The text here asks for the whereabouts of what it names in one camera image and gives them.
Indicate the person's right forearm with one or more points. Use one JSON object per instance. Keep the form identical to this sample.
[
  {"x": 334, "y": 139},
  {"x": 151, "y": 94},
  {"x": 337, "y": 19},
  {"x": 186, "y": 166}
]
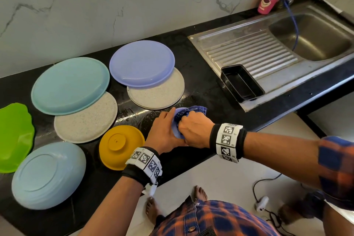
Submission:
[{"x": 282, "y": 155}]

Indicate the green plate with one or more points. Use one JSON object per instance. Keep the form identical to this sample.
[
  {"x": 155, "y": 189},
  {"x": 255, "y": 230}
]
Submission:
[{"x": 15, "y": 136}]

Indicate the person's foot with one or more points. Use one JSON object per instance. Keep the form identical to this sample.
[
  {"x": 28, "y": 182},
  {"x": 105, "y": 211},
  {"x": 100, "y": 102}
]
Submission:
[
  {"x": 199, "y": 193},
  {"x": 151, "y": 211}
]

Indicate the person's right hand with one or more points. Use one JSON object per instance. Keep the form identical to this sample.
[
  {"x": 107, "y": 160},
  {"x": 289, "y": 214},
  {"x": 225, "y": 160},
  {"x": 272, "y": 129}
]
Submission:
[{"x": 196, "y": 129}]

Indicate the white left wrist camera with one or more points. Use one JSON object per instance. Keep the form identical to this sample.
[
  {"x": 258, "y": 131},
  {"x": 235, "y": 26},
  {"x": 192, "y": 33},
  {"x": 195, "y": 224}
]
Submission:
[{"x": 150, "y": 189}]

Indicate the person's right foot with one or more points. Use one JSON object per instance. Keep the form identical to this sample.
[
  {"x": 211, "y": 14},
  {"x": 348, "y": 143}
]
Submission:
[{"x": 199, "y": 193}]

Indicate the yellow bowl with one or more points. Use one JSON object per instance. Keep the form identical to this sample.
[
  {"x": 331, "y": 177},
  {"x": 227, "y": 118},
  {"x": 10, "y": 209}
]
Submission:
[{"x": 119, "y": 147}]

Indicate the blue striped cloth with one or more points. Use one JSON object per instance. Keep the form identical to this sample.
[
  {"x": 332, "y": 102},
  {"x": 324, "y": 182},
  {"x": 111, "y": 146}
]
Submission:
[{"x": 193, "y": 110}]

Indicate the wrist marker band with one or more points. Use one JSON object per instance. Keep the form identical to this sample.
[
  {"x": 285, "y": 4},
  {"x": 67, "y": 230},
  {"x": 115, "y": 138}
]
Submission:
[
  {"x": 228, "y": 142},
  {"x": 142, "y": 164}
]

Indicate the black plastic tray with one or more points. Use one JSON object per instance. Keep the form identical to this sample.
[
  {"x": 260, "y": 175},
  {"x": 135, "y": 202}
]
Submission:
[{"x": 242, "y": 82}]

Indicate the left wrist marker band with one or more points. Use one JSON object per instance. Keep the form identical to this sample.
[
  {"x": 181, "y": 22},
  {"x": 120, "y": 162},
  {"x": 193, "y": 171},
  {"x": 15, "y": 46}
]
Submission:
[{"x": 142, "y": 164}]

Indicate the steel sink drainboard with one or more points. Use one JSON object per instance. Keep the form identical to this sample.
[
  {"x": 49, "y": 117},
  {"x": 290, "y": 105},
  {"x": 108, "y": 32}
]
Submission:
[{"x": 249, "y": 50}]

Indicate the teal plate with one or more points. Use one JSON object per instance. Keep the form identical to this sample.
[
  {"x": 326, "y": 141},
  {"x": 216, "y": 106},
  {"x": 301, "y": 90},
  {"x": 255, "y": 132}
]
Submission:
[{"x": 69, "y": 85}]

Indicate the person's left forearm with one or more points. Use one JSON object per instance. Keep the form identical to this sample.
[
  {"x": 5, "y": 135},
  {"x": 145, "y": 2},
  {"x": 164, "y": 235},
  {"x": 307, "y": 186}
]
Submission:
[{"x": 110, "y": 211}]

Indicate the light blue bowl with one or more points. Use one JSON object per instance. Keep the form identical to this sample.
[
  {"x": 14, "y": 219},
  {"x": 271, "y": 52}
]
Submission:
[{"x": 47, "y": 175}]

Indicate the person's left foot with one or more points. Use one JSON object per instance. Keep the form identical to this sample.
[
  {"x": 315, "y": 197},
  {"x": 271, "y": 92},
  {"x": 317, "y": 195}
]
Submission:
[{"x": 151, "y": 211}]

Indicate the white power adapter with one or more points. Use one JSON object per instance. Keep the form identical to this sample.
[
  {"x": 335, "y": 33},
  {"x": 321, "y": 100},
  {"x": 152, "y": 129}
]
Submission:
[{"x": 262, "y": 203}]

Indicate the person's left hand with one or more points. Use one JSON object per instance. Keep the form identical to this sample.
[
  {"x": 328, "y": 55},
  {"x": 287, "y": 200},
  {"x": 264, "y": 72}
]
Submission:
[{"x": 161, "y": 133}]

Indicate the speckled white plate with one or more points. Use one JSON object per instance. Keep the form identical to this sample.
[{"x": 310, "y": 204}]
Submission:
[
  {"x": 86, "y": 123},
  {"x": 163, "y": 96}
]

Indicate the lavender plate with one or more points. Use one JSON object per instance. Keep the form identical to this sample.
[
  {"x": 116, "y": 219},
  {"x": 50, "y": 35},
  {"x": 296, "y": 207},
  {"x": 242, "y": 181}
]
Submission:
[{"x": 141, "y": 62}]

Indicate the right wrist marker band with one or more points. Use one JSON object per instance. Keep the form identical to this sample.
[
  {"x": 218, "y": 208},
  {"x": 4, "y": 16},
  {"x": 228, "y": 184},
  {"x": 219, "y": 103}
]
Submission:
[{"x": 228, "y": 142}]

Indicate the blue orange plaid shirt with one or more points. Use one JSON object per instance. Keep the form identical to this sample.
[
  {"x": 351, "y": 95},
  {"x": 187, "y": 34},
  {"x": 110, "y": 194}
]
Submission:
[{"x": 221, "y": 222}]

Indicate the small lavender bowl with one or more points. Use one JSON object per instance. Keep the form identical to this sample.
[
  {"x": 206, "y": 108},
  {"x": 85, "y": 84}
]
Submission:
[{"x": 175, "y": 132}]

